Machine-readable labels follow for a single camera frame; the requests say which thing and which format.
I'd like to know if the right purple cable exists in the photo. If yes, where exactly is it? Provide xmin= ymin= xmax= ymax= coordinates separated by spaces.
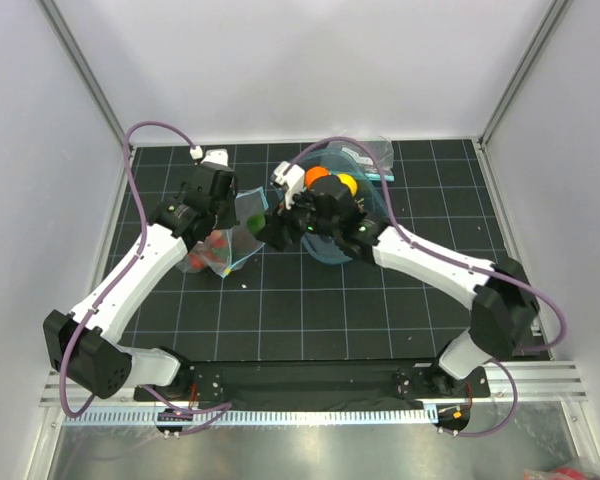
xmin=289 ymin=137 xmax=569 ymax=439

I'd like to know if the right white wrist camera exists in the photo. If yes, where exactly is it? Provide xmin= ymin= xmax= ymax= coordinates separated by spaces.
xmin=271 ymin=161 xmax=305 ymax=210

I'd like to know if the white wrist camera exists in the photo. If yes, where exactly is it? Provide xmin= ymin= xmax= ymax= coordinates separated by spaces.
xmin=189 ymin=146 xmax=229 ymax=167
xmin=271 ymin=161 xmax=305 ymax=210

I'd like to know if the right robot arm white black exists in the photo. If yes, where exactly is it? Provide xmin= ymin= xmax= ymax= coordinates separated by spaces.
xmin=248 ymin=175 xmax=539 ymax=397

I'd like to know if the orange fruit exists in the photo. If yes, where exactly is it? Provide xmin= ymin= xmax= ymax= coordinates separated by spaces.
xmin=304 ymin=166 xmax=330 ymax=189

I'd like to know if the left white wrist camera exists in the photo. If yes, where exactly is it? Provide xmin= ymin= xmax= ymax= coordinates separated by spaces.
xmin=189 ymin=146 xmax=229 ymax=167

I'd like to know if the green lime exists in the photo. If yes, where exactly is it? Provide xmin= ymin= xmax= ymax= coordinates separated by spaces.
xmin=247 ymin=213 xmax=266 ymax=235

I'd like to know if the red cherry fruit cluster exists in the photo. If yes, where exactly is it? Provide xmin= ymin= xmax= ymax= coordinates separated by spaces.
xmin=187 ymin=230 xmax=230 ymax=272

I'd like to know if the teal plastic tray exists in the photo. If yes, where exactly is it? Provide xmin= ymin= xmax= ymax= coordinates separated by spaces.
xmin=269 ymin=141 xmax=387 ymax=265

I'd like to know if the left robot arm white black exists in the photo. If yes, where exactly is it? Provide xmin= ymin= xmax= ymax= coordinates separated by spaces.
xmin=43 ymin=161 xmax=237 ymax=400

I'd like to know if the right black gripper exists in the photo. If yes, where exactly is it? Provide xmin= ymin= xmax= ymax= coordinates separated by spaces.
xmin=258 ymin=181 xmax=340 ymax=251

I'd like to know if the clear zip top bag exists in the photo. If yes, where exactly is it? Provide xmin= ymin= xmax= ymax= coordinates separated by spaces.
xmin=176 ymin=187 xmax=268 ymax=278

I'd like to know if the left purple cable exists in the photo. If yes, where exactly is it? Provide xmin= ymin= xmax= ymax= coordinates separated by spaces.
xmin=57 ymin=120 xmax=234 ymax=434

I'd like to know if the slotted white cable duct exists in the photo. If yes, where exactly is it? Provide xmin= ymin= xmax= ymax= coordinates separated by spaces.
xmin=63 ymin=405 xmax=438 ymax=427

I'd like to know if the black grid mat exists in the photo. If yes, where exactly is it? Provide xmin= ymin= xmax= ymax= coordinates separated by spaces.
xmin=121 ymin=139 xmax=507 ymax=361

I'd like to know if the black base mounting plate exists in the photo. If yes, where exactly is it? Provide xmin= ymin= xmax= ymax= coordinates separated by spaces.
xmin=153 ymin=359 xmax=490 ymax=412

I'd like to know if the yellow lemon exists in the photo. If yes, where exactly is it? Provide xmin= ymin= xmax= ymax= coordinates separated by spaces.
xmin=337 ymin=173 xmax=358 ymax=197

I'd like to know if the purple cable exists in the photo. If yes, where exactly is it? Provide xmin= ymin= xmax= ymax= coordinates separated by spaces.
xmin=57 ymin=120 xmax=234 ymax=434
xmin=289 ymin=137 xmax=569 ymax=439

